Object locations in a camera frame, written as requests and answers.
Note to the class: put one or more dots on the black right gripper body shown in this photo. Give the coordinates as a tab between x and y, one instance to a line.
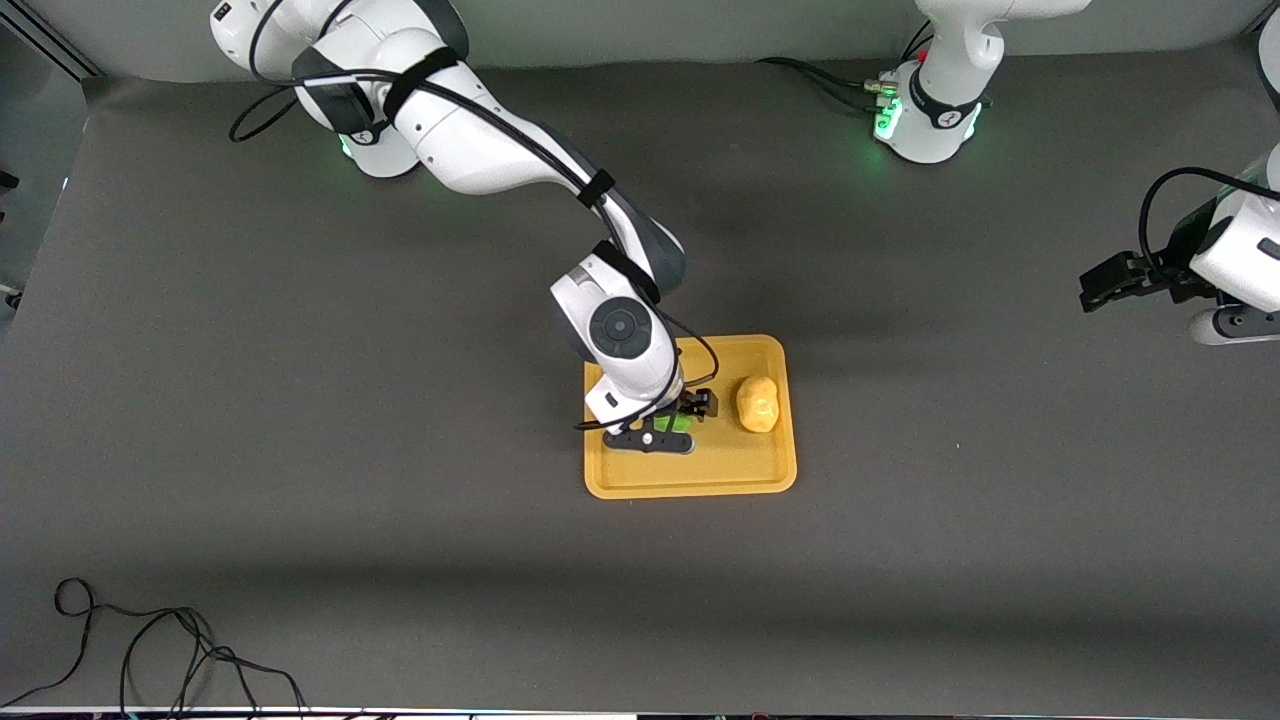
696	404

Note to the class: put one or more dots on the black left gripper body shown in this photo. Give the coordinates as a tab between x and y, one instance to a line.
1172	272

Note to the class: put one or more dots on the green apple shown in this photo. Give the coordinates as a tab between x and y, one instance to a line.
672	422

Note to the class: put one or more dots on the yellow potato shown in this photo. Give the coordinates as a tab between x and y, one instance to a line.
758	404

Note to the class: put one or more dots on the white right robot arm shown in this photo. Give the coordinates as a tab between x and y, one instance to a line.
470	140

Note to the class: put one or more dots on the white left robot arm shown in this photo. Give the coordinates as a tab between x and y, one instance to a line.
935	60

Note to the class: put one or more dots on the yellow plastic tray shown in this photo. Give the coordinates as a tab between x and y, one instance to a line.
720	470

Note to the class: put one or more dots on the black table clamp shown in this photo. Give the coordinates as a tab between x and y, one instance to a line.
7	182
10	298

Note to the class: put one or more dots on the aluminium frame rail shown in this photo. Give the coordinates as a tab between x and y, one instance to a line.
45	40

